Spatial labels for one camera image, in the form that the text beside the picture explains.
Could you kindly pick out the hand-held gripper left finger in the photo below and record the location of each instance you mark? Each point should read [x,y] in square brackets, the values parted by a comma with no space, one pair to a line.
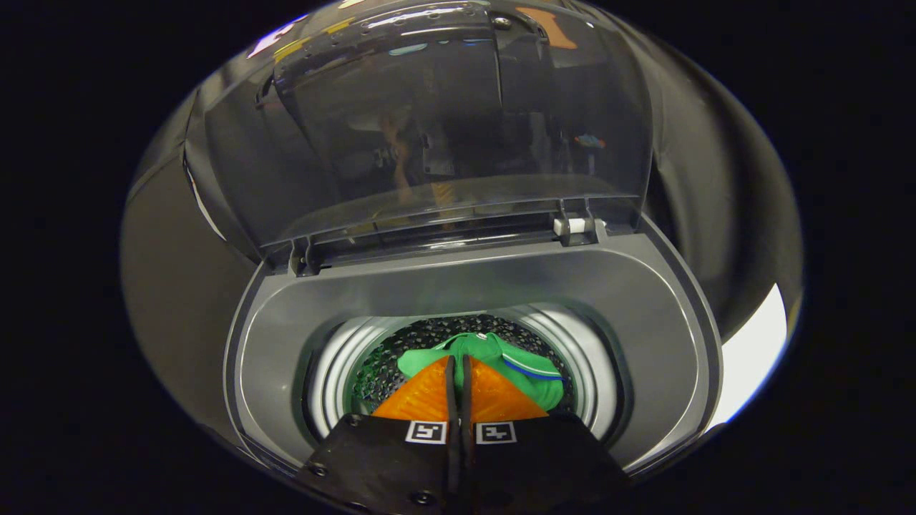
[386,458]

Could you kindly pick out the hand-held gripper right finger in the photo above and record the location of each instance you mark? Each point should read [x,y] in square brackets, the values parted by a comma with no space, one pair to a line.
[537,458]

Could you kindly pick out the grey washing machine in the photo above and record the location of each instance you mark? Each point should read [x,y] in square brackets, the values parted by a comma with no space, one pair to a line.
[458,286]

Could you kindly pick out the white flat panel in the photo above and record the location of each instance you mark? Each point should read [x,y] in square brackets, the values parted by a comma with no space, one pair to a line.
[751,350]

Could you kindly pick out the dark washing machine lid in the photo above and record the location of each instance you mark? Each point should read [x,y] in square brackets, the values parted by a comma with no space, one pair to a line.
[429,129]

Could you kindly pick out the green polo shirt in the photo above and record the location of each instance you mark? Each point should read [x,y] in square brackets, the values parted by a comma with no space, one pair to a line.
[529,379]

